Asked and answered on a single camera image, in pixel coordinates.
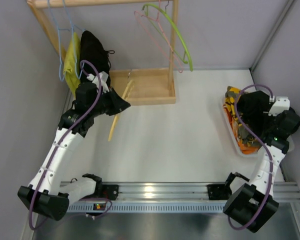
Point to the aluminium mounting rail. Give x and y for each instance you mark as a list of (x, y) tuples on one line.
[(190, 191)]

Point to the white plastic basket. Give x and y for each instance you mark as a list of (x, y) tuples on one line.
[(285, 125)]

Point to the green plastic hanger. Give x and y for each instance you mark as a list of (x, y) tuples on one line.
[(154, 13)]

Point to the grey wall corner profile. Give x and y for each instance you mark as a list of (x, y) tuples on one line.
[(278, 23)]

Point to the black trousers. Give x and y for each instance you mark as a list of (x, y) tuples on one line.
[(248, 103)]

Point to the yellow green garment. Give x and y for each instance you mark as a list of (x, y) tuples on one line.
[(71, 69)]

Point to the camouflage yellow garment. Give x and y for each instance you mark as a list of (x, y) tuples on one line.
[(242, 134)]

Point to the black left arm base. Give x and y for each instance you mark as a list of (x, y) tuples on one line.
[(108, 191)]

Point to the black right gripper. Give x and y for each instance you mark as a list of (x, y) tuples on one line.
[(251, 107)]

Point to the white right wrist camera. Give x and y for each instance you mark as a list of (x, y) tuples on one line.
[(278, 104)]

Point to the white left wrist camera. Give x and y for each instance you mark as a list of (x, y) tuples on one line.
[(100, 81)]

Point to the orange white garment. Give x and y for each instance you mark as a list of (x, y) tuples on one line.
[(241, 149)]

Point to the slotted grey cable duct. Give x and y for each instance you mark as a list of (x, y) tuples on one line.
[(146, 207)]

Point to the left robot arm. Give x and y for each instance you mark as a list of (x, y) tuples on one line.
[(44, 195)]

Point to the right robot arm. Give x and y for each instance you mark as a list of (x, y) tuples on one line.
[(253, 204)]

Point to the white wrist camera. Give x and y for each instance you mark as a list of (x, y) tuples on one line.
[(100, 81), (278, 104)]

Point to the wooden clothes rack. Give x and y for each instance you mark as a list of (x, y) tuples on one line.
[(152, 86)]

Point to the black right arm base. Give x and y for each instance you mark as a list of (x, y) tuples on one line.
[(218, 192)]

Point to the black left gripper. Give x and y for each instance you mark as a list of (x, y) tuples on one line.
[(112, 100)]

